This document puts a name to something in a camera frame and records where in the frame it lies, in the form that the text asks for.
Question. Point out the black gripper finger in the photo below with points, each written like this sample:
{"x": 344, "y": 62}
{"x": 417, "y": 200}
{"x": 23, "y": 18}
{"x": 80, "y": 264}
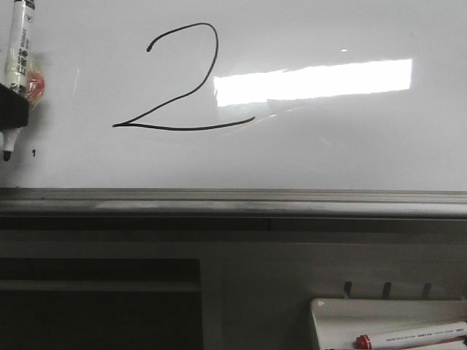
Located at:
{"x": 14, "y": 109}

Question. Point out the black and white whiteboard marker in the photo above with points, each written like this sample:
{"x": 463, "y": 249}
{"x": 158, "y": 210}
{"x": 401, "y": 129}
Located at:
{"x": 19, "y": 70}

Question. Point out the white whiteboard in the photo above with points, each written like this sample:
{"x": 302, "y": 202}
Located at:
{"x": 294, "y": 108}

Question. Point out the white plastic marker tray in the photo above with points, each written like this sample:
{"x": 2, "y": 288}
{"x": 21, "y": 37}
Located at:
{"x": 336, "y": 323}

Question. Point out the red capped white marker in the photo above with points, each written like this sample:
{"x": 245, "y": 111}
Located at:
{"x": 413, "y": 337}

